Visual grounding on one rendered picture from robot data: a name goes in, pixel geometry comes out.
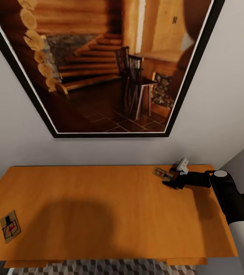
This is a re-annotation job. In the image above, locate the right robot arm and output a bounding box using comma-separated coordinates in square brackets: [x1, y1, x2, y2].
[162, 158, 244, 272]

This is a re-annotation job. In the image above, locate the mousetrap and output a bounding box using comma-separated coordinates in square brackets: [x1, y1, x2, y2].
[0, 210, 21, 244]
[153, 167, 175, 181]

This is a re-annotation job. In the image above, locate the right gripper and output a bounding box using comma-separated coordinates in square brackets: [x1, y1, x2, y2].
[162, 168, 198, 189]

